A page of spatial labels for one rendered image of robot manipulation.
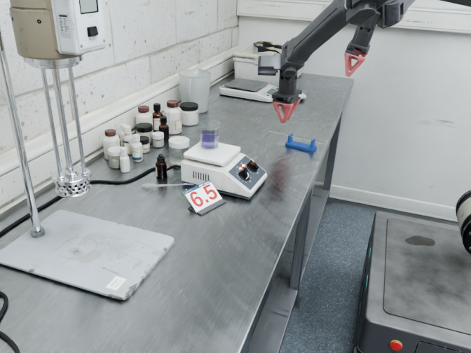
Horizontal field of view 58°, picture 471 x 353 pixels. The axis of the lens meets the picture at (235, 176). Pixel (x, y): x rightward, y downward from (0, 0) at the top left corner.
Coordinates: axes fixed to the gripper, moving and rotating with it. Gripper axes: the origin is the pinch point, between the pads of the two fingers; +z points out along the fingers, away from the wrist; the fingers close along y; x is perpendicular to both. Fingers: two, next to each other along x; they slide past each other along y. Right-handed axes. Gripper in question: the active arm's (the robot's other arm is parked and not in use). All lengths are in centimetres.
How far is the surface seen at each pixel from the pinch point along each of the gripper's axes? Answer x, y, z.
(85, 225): -13, 74, 5
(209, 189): 1.8, 47.5, 4.2
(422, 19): 20, -109, -23
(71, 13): 2, 81, -40
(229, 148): -0.3, 34.6, -1.7
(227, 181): 4.9, 43.8, 2.8
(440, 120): 38, -117, 28
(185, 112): -35.1, 8.5, 2.0
